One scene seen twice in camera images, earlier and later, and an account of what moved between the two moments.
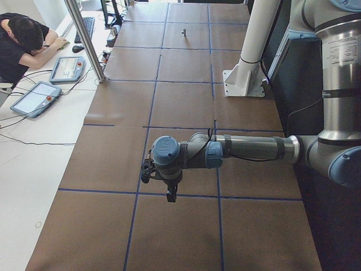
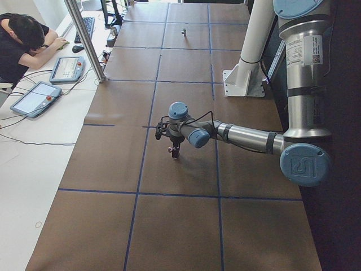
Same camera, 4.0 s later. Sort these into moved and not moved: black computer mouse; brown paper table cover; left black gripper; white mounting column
Moved: left black gripper
Not moved: black computer mouse; white mounting column; brown paper table cover
